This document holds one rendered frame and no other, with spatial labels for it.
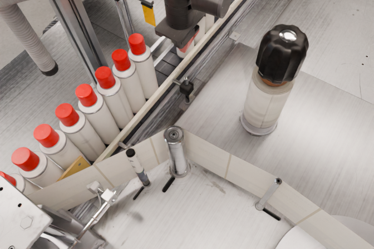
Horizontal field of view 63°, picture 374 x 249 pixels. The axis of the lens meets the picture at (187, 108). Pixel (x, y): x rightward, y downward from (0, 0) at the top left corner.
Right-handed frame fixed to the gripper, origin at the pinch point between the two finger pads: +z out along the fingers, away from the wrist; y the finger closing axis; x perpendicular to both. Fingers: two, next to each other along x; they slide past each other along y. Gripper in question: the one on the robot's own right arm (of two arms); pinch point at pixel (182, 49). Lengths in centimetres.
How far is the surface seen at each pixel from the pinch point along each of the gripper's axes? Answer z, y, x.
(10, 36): 102, 14, 163
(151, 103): 10.3, -11.7, 2.2
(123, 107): 4.2, -18.3, 3.8
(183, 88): 9.8, -3.8, -2.3
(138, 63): -1.6, -9.7, 5.0
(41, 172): -2.6, -39.0, 3.9
